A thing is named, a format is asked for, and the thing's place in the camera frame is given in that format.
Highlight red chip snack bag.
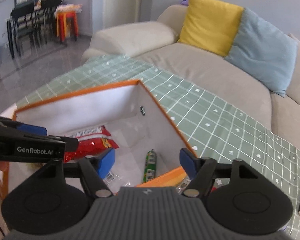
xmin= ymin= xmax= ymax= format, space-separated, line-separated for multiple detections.
xmin=64 ymin=126 xmax=119 ymax=163

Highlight green sausage stick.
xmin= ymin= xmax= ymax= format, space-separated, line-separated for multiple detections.
xmin=142 ymin=150 xmax=157 ymax=183

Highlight orange white storage box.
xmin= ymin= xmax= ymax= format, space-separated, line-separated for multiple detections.
xmin=4 ymin=80 xmax=189 ymax=193

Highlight beige sofa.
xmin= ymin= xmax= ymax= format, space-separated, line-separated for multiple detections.
xmin=81 ymin=5 xmax=300 ymax=150

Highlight light blue cushion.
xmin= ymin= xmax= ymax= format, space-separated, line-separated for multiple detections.
xmin=224 ymin=8 xmax=298 ymax=98

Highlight yellow cushion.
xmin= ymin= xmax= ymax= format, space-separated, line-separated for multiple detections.
xmin=178 ymin=0 xmax=244 ymax=57

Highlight orange red stacked stools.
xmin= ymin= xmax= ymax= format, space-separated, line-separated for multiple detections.
xmin=56 ymin=11 xmax=78 ymax=42

